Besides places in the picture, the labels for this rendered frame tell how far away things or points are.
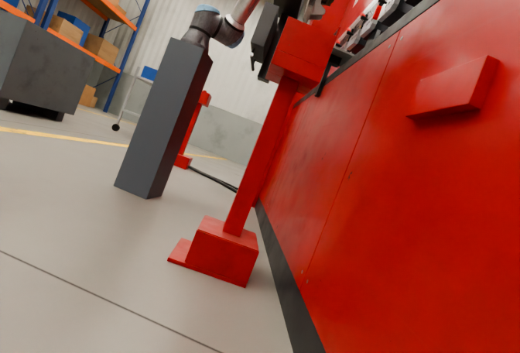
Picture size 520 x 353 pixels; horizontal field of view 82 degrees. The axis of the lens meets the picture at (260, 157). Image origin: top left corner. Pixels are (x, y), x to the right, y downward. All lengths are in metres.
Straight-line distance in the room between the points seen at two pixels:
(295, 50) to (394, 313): 0.72
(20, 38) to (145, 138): 1.69
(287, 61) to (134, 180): 0.96
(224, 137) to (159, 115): 7.29
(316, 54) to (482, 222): 0.69
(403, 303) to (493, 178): 0.20
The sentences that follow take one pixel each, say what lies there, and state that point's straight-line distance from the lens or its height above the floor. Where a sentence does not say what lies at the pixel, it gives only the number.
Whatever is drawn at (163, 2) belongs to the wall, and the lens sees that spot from 10.54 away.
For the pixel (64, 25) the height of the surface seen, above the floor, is 1.45.
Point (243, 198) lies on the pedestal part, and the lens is 0.97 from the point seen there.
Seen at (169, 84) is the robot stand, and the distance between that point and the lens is 1.54.
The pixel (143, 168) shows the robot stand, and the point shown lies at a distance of 1.53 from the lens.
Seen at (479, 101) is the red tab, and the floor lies 0.56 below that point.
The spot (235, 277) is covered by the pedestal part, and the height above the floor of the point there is 0.02.
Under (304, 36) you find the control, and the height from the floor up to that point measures 0.77.
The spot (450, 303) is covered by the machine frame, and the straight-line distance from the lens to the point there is 0.42.
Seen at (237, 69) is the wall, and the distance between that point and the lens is 9.10.
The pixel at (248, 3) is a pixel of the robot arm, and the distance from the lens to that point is 1.63.
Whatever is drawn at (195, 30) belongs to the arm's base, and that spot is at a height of 0.85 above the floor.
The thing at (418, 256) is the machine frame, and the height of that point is 0.34.
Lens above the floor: 0.39
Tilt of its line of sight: level
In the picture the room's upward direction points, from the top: 21 degrees clockwise
